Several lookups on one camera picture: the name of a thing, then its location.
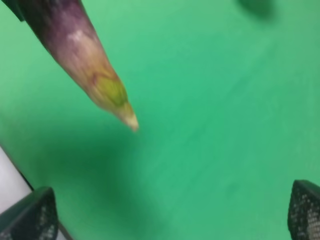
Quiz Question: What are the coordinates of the green table cloth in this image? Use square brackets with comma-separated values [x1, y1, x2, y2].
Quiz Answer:
[0, 0, 320, 240]

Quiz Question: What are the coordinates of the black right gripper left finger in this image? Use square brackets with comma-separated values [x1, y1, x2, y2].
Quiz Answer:
[0, 187, 59, 240]

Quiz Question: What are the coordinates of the purple eggplant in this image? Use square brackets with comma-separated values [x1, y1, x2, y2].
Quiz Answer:
[16, 0, 139, 131]

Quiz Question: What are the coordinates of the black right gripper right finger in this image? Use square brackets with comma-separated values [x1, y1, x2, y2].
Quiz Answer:
[287, 180, 320, 240]

